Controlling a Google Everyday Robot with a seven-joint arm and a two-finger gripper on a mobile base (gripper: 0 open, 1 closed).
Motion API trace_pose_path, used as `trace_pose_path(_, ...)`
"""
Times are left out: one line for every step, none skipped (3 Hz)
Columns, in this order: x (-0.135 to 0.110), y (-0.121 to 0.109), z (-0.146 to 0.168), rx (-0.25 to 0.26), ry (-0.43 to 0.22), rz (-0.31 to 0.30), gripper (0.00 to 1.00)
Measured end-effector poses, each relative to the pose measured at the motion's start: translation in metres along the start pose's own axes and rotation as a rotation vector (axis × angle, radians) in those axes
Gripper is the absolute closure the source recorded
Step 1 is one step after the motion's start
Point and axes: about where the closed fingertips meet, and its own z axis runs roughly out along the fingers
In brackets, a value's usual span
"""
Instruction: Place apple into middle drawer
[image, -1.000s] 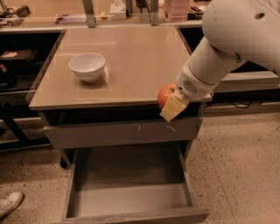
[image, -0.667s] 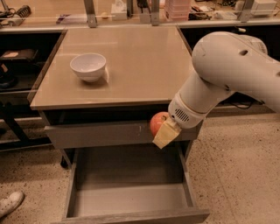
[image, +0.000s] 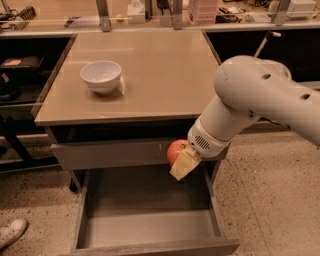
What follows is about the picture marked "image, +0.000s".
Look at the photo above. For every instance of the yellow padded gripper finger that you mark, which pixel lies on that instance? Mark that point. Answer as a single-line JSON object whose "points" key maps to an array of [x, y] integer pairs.
{"points": [[186, 162]]}

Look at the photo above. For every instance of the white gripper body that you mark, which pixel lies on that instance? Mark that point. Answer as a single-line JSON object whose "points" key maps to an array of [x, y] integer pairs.
{"points": [[206, 142]]}

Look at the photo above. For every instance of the red apple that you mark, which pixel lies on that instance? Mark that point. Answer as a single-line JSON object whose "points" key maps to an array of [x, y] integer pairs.
{"points": [[175, 149]]}

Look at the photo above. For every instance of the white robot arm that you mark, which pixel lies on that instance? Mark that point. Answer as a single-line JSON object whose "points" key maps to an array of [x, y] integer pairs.
{"points": [[247, 89]]}

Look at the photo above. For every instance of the closed top grey drawer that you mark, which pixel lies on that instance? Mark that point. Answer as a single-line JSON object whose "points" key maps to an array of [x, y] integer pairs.
{"points": [[113, 153]]}

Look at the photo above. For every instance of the open middle grey drawer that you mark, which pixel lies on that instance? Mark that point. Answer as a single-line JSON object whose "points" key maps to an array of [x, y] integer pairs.
{"points": [[143, 211]]}

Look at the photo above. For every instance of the grey drawer cabinet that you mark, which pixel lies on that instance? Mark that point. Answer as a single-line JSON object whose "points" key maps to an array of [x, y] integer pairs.
{"points": [[166, 82]]}

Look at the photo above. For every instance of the white ceramic bowl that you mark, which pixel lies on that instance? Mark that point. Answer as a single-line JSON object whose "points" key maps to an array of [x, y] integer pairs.
{"points": [[102, 76]]}

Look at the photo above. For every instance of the white handheld tool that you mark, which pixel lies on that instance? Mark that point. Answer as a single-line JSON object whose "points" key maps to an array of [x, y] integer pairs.
{"points": [[267, 36]]}

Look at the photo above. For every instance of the pink stacked trays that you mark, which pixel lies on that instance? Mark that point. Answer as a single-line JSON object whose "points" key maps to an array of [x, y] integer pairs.
{"points": [[203, 11]]}

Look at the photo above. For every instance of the white box on bench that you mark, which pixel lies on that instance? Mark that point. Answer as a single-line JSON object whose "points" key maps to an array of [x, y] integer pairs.
{"points": [[136, 12]]}

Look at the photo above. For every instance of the white device top right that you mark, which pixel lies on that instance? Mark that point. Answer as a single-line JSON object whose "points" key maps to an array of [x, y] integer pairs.
{"points": [[301, 8]]}

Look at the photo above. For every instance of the black box on shelf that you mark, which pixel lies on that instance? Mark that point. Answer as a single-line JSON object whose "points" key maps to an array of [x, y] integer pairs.
{"points": [[29, 62]]}

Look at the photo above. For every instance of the white shoe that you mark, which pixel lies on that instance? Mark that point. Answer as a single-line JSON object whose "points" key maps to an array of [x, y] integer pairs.
{"points": [[12, 232]]}

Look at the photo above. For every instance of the metal frame post middle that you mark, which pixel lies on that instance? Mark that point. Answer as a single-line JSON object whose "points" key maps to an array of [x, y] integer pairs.
{"points": [[177, 14]]}

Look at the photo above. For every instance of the metal frame post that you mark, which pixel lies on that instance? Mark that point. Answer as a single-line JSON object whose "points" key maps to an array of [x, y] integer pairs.
{"points": [[177, 14], [103, 13], [280, 16]]}

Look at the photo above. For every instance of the metal frame post right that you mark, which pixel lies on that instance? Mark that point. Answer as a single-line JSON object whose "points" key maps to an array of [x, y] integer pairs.
{"points": [[280, 16]]}

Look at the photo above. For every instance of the metal frame post left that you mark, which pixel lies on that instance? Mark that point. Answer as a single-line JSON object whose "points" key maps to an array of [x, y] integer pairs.
{"points": [[103, 13]]}

